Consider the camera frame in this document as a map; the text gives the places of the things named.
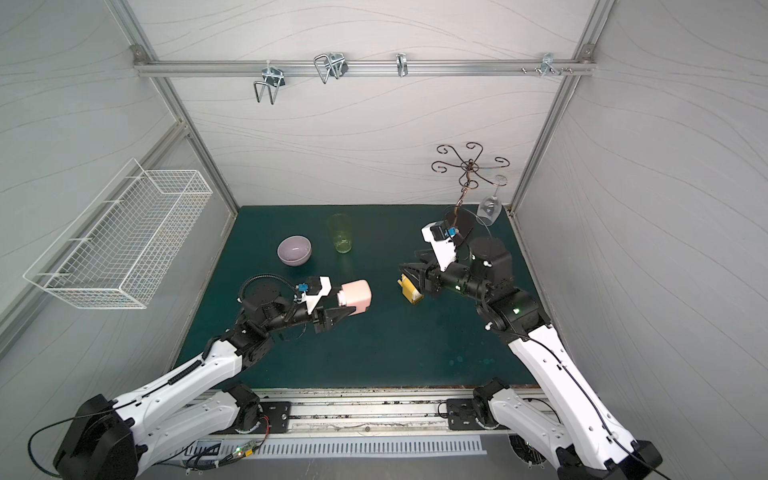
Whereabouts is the yellow pencil sharpener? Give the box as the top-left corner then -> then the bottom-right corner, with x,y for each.
398,274 -> 423,304

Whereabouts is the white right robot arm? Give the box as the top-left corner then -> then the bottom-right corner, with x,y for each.
400,225 -> 662,479

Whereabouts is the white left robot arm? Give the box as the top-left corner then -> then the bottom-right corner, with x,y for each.
31,274 -> 372,479

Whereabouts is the lilac ceramic bowl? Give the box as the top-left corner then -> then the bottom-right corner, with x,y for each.
276,235 -> 312,267

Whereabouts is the clear wine glass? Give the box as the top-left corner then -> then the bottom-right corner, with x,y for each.
476,174 -> 508,227

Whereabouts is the green glass tumbler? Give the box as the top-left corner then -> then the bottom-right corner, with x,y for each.
327,213 -> 352,254

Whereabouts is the copper glass holder stand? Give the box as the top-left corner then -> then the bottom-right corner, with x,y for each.
430,141 -> 511,247

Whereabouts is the metal hook clip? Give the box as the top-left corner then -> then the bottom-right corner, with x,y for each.
253,64 -> 286,105
520,52 -> 573,77
395,53 -> 409,78
313,52 -> 349,84

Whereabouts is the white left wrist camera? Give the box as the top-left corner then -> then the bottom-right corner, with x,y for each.
297,276 -> 332,315

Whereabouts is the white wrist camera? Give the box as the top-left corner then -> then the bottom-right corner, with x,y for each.
297,276 -> 332,315
421,220 -> 457,272

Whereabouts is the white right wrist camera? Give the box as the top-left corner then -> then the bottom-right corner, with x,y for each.
421,220 -> 457,272

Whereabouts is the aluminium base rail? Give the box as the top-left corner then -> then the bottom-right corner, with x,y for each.
254,387 -> 472,438

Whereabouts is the white slotted cable duct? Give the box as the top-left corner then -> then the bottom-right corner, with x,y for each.
179,434 -> 488,460

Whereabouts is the white wire basket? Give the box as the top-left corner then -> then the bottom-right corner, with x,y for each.
23,159 -> 212,310

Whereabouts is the aluminium top rail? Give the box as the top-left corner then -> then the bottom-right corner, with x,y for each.
134,57 -> 597,79

